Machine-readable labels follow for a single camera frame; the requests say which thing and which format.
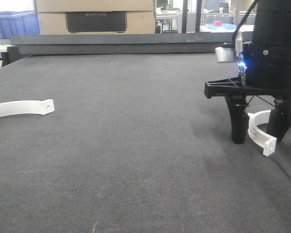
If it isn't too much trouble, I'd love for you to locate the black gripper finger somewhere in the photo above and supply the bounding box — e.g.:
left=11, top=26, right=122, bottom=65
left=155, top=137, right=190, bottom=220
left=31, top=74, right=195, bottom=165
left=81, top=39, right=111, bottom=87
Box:
left=225, top=95, right=249, bottom=144
left=267, top=101, right=291, bottom=142

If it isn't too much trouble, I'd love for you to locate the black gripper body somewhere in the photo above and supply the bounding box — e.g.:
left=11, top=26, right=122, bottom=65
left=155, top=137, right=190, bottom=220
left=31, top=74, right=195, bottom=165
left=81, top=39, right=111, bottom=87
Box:
left=204, top=42, right=291, bottom=99

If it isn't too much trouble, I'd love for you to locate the white pvc pipe clamp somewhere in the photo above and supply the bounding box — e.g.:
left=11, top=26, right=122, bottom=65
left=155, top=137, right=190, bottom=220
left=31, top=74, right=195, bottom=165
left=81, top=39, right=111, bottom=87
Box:
left=248, top=110, right=277, bottom=156
left=0, top=99, right=55, bottom=117

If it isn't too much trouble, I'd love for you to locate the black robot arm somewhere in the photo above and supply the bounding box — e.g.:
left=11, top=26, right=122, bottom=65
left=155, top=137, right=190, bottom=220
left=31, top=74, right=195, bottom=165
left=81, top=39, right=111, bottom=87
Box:
left=204, top=0, right=291, bottom=144

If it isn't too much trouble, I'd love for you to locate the blue plastic bin background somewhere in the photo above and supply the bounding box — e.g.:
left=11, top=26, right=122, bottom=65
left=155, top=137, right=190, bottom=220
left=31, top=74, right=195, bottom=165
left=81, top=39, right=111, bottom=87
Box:
left=0, top=11, right=40, bottom=39

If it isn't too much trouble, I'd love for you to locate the blue tray on far table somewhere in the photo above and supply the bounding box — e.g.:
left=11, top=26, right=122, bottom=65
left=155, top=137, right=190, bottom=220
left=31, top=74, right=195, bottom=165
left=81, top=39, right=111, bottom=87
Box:
left=206, top=23, right=237, bottom=30

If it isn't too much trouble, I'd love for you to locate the black raised table edge board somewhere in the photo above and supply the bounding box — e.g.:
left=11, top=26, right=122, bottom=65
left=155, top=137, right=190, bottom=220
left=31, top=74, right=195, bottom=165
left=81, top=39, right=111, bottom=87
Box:
left=7, top=32, right=241, bottom=67

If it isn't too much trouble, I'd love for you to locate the small red cube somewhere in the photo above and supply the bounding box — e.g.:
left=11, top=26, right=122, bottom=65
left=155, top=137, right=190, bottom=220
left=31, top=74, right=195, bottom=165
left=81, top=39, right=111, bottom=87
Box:
left=213, top=20, right=222, bottom=27

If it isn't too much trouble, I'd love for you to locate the large cardboard box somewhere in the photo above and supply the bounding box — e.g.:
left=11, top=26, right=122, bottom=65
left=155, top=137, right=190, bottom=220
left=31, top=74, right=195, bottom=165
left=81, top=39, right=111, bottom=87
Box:
left=35, top=0, right=156, bottom=35

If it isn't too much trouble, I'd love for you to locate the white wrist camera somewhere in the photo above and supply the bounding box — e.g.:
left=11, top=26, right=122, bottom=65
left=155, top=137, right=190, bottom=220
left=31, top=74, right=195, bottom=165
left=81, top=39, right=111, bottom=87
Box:
left=215, top=32, right=243, bottom=63

